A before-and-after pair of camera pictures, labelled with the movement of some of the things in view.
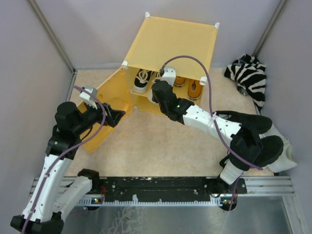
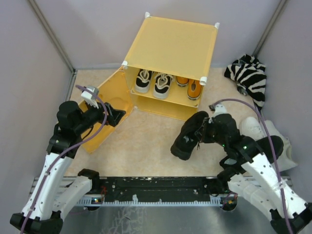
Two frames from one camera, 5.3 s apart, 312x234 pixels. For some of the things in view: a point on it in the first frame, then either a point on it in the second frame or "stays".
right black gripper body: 163,107 to 213,136
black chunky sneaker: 271,147 stays
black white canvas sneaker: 141,81 stays
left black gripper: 116,115 stays
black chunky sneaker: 257,124 to 186,141
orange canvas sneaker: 194,90 stays
